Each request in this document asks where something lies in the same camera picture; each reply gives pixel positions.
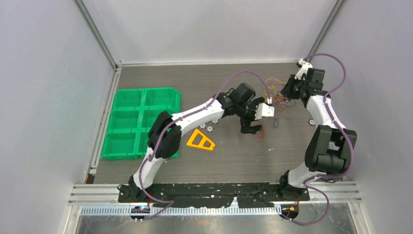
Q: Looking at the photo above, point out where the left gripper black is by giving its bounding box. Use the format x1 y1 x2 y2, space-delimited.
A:
235 97 264 134

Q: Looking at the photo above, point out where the coloured wire bundle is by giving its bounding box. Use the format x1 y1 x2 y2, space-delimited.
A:
265 77 297 114

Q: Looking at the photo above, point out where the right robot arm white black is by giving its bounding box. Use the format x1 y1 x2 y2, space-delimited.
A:
278 68 357 200

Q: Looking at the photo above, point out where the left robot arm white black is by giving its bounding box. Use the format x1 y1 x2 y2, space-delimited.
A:
128 82 275 202

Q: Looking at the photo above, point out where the lone poker chip right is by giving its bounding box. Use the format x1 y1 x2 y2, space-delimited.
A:
308 119 315 126

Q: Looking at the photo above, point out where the poker chip bottom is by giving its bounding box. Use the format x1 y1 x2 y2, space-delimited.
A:
206 126 214 133

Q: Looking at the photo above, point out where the yellow triangular plastic piece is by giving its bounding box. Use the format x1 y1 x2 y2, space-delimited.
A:
186 129 215 151

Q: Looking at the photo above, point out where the poker chip left lower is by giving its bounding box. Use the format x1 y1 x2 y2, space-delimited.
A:
199 123 206 130

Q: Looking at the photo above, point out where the green compartment tray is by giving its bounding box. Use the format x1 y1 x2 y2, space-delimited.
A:
101 87 181 161

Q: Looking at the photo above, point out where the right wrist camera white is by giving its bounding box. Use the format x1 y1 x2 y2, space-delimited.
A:
294 58 313 80

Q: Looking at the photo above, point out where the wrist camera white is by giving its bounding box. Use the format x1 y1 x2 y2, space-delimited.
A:
254 103 275 120
294 58 313 80

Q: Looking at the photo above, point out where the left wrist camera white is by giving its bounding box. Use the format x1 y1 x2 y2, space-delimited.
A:
254 103 275 120

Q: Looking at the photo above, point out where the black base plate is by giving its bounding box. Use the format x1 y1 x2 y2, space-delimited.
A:
117 182 310 209

